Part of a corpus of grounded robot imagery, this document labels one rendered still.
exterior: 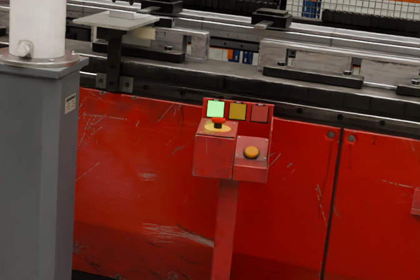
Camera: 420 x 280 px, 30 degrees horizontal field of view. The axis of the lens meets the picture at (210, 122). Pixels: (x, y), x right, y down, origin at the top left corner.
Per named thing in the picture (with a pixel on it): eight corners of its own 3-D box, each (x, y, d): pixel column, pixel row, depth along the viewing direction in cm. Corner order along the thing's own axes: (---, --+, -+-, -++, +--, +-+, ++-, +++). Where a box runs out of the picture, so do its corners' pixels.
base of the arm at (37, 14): (59, 72, 163) (63, -18, 158) (-25, 60, 166) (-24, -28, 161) (92, 57, 181) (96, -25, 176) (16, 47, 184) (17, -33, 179)
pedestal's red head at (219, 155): (192, 175, 209) (197, 110, 205) (197, 157, 225) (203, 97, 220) (266, 184, 208) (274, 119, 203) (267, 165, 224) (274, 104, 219)
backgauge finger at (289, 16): (239, 30, 249) (241, 14, 248) (257, 20, 274) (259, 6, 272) (276, 34, 246) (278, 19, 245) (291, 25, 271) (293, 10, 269)
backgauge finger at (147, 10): (124, 15, 259) (124, -1, 258) (150, 7, 283) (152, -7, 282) (157, 19, 256) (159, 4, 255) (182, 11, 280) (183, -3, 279)
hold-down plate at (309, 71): (262, 75, 238) (263, 65, 238) (265, 72, 243) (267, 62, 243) (361, 89, 231) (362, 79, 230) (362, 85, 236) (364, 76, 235)
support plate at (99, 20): (71, 23, 231) (72, 19, 230) (107, 14, 255) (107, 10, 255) (129, 30, 226) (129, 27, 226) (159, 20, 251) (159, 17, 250)
